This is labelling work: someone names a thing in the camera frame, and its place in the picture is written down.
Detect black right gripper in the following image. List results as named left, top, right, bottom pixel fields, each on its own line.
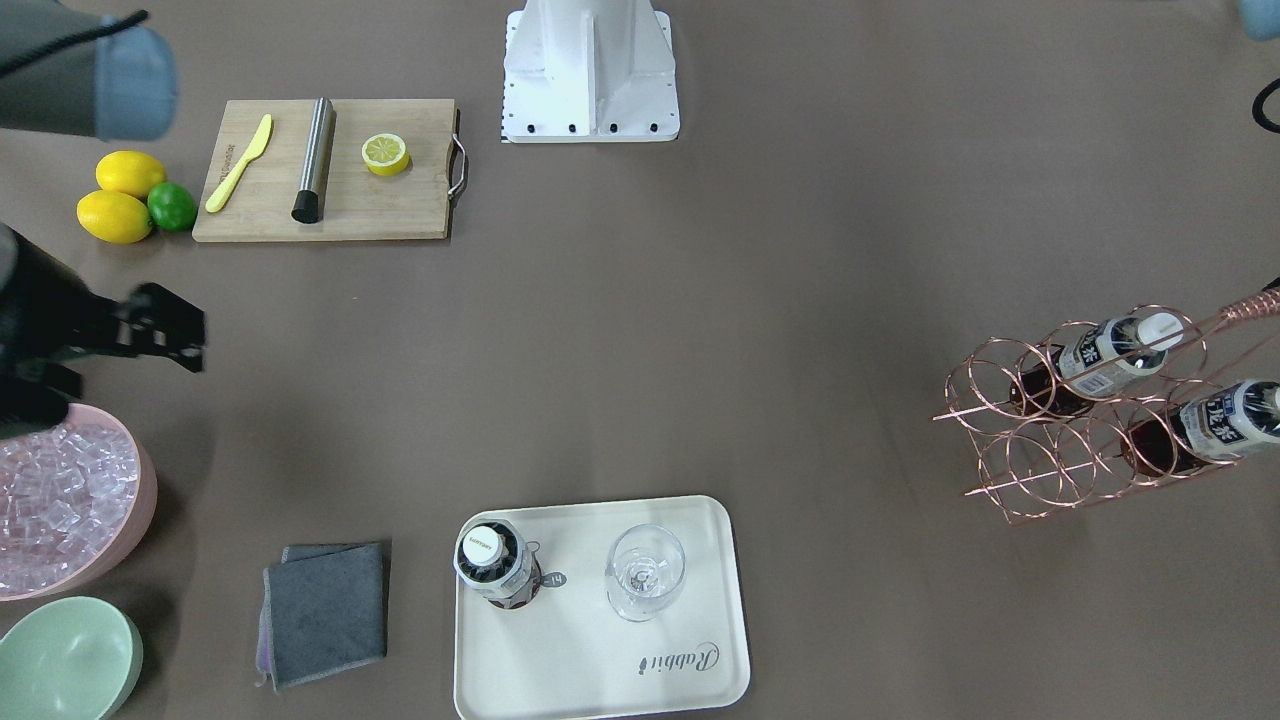
left=1, top=225, right=207, bottom=439

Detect tea bottle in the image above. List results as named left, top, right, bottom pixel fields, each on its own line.
left=453, top=518, right=541, bottom=610
left=1123, top=379, right=1279, bottom=478
left=1007, top=313, right=1187, bottom=418

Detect copper wire bottle basket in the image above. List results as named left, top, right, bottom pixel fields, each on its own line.
left=940, top=283, right=1277, bottom=525

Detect yellow lemon lower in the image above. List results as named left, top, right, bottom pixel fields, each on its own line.
left=76, top=190, right=154, bottom=243

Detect yellow lemon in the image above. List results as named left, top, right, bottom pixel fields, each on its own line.
left=93, top=150, right=168, bottom=200
left=76, top=190, right=154, bottom=243

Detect green lime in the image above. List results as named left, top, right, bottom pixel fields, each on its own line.
left=146, top=182, right=198, bottom=232

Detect yellow lemon upper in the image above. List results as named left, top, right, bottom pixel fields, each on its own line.
left=93, top=150, right=168, bottom=200

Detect clear ice cubes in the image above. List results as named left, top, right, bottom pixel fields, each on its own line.
left=0, top=420, right=140, bottom=591

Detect pink bowl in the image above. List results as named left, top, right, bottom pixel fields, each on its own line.
left=0, top=404, right=157, bottom=602

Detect yellow plastic knife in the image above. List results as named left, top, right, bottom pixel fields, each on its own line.
left=204, top=114, right=274, bottom=214

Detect bamboo cutting board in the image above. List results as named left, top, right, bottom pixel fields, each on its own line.
left=192, top=97, right=465, bottom=243

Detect steel muddler black tip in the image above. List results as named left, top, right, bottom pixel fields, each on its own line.
left=291, top=97, right=337, bottom=224

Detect green bowl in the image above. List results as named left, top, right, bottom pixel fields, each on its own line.
left=1, top=596, right=145, bottom=719

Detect half lemon slice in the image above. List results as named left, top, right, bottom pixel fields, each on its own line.
left=360, top=132, right=411, bottom=177

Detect grey folded cloth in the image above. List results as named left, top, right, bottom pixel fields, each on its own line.
left=255, top=542, right=388, bottom=693

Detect cream rabbit tray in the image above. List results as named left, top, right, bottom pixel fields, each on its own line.
left=453, top=495, right=753, bottom=719

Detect clear wine glass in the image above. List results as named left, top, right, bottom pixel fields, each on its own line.
left=604, top=523, right=687, bottom=623

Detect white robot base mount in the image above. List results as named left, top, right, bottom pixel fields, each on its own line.
left=500, top=1, right=681, bottom=143

